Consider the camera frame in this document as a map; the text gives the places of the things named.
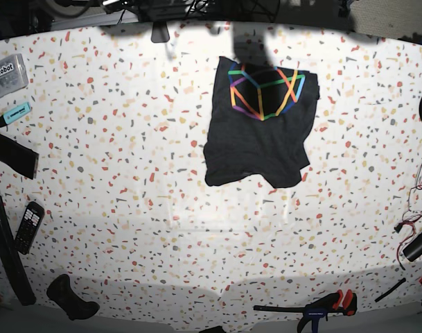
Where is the black blue bar clamp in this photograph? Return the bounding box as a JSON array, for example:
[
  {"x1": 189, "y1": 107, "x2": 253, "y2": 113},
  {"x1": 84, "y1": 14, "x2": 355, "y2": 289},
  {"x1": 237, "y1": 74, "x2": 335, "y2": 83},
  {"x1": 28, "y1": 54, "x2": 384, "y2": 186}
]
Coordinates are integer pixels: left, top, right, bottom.
[{"x1": 253, "y1": 289, "x2": 358, "y2": 333}]

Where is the clear LeRobot parts box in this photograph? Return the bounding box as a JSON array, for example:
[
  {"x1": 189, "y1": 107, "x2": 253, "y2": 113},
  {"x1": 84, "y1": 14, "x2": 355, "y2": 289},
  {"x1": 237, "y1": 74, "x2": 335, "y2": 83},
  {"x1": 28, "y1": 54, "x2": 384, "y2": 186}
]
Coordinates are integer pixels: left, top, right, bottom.
[{"x1": 0, "y1": 53, "x2": 28, "y2": 98}]

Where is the red black wire bundle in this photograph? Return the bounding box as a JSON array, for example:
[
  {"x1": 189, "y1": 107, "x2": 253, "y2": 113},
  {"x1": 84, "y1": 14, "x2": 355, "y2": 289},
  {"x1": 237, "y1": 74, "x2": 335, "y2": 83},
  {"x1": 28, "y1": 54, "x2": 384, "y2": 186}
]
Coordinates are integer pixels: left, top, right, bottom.
[{"x1": 394, "y1": 142, "x2": 422, "y2": 271}]

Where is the turquoise highlighter pen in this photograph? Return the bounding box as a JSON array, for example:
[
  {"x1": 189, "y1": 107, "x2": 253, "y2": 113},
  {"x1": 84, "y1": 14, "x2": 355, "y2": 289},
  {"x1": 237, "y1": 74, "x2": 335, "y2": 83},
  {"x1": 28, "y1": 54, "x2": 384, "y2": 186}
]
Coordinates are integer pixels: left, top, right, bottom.
[{"x1": 0, "y1": 102, "x2": 31, "y2": 128}]

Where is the black cylinder right edge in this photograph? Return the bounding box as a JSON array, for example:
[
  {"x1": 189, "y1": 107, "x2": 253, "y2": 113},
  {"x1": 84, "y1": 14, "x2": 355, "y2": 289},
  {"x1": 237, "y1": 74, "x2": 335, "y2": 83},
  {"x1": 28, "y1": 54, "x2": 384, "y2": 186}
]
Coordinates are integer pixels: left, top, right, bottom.
[{"x1": 403, "y1": 232, "x2": 422, "y2": 262}]

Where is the black TV remote control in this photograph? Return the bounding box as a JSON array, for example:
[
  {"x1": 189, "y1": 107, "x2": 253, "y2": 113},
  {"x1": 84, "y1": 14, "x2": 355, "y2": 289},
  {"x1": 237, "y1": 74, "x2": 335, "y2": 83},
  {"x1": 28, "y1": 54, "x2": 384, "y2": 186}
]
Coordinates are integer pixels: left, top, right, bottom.
[{"x1": 15, "y1": 201, "x2": 45, "y2": 255}]

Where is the long black tube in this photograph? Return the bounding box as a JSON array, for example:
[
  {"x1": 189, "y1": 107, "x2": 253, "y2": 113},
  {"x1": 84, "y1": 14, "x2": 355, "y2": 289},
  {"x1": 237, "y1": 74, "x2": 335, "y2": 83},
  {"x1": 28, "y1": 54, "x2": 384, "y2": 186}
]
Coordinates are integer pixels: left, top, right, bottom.
[{"x1": 0, "y1": 190, "x2": 37, "y2": 306}]

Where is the black folded cloth strip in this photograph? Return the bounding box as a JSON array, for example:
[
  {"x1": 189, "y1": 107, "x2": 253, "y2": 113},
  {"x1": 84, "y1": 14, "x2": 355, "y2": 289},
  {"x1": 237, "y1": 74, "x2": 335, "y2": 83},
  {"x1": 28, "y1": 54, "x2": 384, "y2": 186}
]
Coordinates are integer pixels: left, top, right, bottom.
[{"x1": 0, "y1": 134, "x2": 39, "y2": 179}]

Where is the dark grey T-shirt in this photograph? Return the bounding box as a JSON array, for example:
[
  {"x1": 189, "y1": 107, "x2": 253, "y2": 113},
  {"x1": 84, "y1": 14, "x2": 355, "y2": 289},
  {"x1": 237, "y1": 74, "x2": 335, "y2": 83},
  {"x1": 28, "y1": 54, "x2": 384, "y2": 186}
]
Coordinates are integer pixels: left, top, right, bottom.
[{"x1": 204, "y1": 57, "x2": 319, "y2": 189}]

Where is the grey monitor stand base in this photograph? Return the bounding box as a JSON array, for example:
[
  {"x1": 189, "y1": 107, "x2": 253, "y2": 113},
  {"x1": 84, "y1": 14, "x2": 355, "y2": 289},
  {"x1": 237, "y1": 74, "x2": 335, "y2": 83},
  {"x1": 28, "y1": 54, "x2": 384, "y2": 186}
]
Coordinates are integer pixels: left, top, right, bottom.
[{"x1": 151, "y1": 22, "x2": 170, "y2": 44}]

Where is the small black rod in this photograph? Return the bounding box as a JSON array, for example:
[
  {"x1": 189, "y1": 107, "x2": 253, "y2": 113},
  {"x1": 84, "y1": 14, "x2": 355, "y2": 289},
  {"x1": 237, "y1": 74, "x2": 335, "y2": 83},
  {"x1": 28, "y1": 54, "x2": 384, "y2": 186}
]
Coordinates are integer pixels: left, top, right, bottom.
[{"x1": 374, "y1": 277, "x2": 407, "y2": 302}]

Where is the black game controller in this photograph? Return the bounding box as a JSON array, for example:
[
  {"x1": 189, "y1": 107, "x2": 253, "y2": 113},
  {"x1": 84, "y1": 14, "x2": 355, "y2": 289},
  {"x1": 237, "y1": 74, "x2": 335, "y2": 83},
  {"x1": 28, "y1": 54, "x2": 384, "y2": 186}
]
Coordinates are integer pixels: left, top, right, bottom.
[{"x1": 46, "y1": 274, "x2": 100, "y2": 321}]

